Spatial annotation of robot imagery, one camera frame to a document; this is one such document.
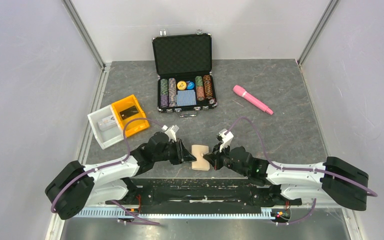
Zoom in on yellow dealer button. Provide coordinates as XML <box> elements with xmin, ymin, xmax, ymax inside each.
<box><xmin>176</xmin><ymin>80</ymin><xmax>188</xmax><ymax>91</ymax></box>

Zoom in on pink cylindrical tool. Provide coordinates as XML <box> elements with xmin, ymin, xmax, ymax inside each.
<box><xmin>233</xmin><ymin>85</ymin><xmax>274</xmax><ymax>115</ymax></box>

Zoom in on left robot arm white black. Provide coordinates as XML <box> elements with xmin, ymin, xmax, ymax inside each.
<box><xmin>44</xmin><ymin>132</ymin><xmax>196</xmax><ymax>220</ymax></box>

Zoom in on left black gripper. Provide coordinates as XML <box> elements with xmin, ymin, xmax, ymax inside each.
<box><xmin>153</xmin><ymin>138</ymin><xmax>197</xmax><ymax>165</ymax></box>

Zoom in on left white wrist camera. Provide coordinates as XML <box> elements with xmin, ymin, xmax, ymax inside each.
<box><xmin>161</xmin><ymin>125</ymin><xmax>180</xmax><ymax>142</ymax></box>

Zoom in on blue playing card deck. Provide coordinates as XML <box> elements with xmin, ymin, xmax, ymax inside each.
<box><xmin>176</xmin><ymin>89</ymin><xmax>197</xmax><ymax>107</ymax></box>

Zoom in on black VIP card in bin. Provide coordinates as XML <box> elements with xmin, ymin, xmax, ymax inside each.
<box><xmin>119</xmin><ymin>106</ymin><xmax>139</xmax><ymax>121</ymax></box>

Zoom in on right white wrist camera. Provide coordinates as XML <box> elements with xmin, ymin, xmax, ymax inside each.
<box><xmin>217</xmin><ymin>128</ymin><xmax>234</xmax><ymax>153</ymax></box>

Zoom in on left aluminium frame post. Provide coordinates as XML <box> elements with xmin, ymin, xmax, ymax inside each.
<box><xmin>62</xmin><ymin>0</ymin><xmax>106</xmax><ymax>70</ymax></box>

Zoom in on yellow plastic bin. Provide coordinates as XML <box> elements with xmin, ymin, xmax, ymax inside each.
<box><xmin>110</xmin><ymin>94</ymin><xmax>150</xmax><ymax>138</ymax></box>

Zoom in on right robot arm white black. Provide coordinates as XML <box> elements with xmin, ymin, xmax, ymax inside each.
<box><xmin>203</xmin><ymin>146</ymin><xmax>369</xmax><ymax>211</ymax></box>

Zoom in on aluminium frame post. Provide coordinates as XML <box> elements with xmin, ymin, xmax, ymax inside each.
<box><xmin>62</xmin><ymin>0</ymin><xmax>106</xmax><ymax>70</ymax></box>
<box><xmin>296</xmin><ymin>0</ymin><xmax>340</xmax><ymax>68</ymax></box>

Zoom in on blue dealer button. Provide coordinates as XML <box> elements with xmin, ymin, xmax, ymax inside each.
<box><xmin>186</xmin><ymin>81</ymin><xmax>195</xmax><ymax>90</ymax></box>

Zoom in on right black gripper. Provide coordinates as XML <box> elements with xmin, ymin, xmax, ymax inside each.
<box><xmin>203</xmin><ymin>141</ymin><xmax>249</xmax><ymax>177</ymax></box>

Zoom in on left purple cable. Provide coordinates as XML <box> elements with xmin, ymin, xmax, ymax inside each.
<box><xmin>50</xmin><ymin>117</ymin><xmax>170</xmax><ymax>215</ymax></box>

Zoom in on orange brown chip stack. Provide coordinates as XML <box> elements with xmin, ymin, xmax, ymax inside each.
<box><xmin>203</xmin><ymin>75</ymin><xmax>216</xmax><ymax>105</ymax></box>

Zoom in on blue tan chip stack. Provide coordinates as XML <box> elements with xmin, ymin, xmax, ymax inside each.
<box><xmin>168</xmin><ymin>78</ymin><xmax>177</xmax><ymax>107</ymax></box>

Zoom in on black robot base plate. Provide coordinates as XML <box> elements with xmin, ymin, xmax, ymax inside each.
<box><xmin>117</xmin><ymin>178</ymin><xmax>302</xmax><ymax>214</ymax></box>

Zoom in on green purple chip stack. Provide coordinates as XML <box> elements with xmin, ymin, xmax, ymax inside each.
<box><xmin>160</xmin><ymin>78</ymin><xmax>169</xmax><ymax>108</ymax></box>

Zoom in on white plastic bin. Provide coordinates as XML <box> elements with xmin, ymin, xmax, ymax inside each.
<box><xmin>87</xmin><ymin>105</ymin><xmax>124</xmax><ymax>150</ymax></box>

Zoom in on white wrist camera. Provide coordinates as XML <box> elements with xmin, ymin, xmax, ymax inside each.
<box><xmin>161</xmin><ymin>125</ymin><xmax>180</xmax><ymax>142</ymax></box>
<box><xmin>217</xmin><ymin>128</ymin><xmax>234</xmax><ymax>153</ymax></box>

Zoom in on right aluminium frame post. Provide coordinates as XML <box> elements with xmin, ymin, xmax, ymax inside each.
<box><xmin>296</xmin><ymin>0</ymin><xmax>340</xmax><ymax>68</ymax></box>

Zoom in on white VIP card in bin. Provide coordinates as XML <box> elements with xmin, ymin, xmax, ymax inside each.
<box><xmin>97</xmin><ymin>116</ymin><xmax>117</xmax><ymax>132</ymax></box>

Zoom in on green red chip stack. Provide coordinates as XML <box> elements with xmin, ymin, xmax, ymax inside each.
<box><xmin>195</xmin><ymin>76</ymin><xmax>205</xmax><ymax>101</ymax></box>

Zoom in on white toothed cable rail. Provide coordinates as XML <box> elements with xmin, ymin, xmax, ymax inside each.
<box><xmin>74</xmin><ymin>206</ymin><xmax>275</xmax><ymax>220</ymax></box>

